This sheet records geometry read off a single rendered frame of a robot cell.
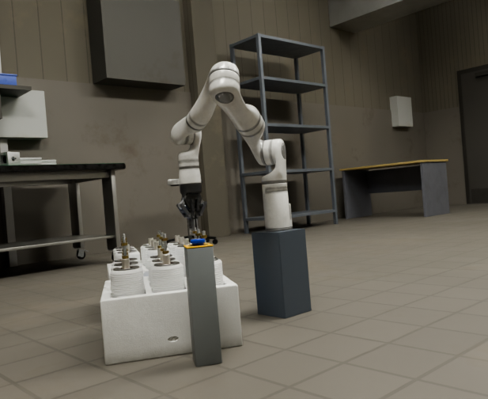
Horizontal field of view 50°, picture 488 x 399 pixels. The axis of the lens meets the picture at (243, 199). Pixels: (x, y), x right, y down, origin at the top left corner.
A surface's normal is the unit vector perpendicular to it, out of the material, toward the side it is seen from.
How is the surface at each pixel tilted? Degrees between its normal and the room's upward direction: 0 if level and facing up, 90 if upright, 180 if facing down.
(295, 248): 90
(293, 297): 90
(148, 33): 90
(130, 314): 90
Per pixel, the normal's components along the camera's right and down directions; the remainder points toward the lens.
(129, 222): 0.67, -0.04
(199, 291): 0.22, -0.01
